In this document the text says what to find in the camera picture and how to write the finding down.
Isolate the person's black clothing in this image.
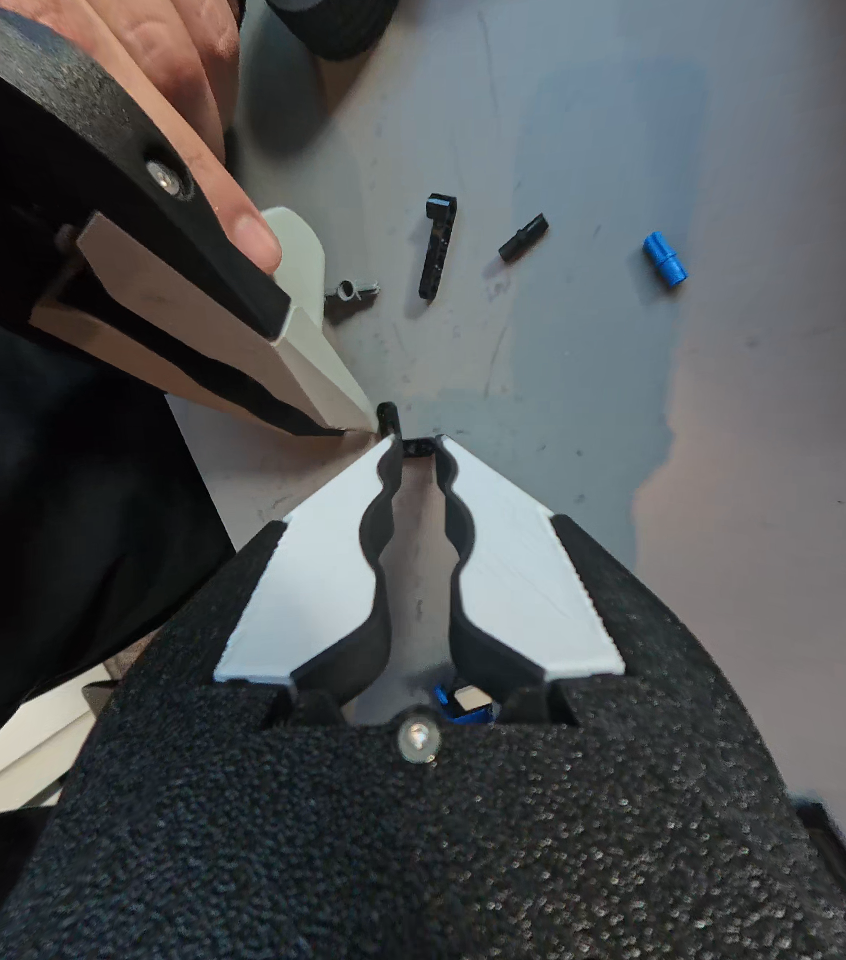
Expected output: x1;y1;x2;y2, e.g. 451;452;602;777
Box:
0;296;238;781

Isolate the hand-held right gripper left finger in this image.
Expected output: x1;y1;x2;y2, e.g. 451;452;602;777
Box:
213;435;404;706

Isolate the blue toy connector pin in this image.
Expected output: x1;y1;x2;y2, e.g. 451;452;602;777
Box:
642;231;690;288

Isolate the grey desk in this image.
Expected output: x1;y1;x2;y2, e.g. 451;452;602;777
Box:
168;0;846;849

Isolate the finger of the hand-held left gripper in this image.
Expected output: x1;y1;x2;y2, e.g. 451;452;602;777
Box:
74;208;377;435
27;292;346;438

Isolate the black toy connector pin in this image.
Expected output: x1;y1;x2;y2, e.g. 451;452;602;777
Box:
498;213;550;264

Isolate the black rubber toy tyre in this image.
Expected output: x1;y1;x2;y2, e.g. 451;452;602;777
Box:
265;0;399;63

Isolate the black thin toy liftarm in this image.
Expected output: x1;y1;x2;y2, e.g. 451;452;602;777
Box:
417;193;459;303

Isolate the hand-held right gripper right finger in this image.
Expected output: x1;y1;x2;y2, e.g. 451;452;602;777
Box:
432;435;628;710

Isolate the person's left hand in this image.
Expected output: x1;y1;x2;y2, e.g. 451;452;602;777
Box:
0;0;283;275

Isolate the black angled toy beam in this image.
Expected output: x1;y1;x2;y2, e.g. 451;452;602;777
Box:
376;401;440;460

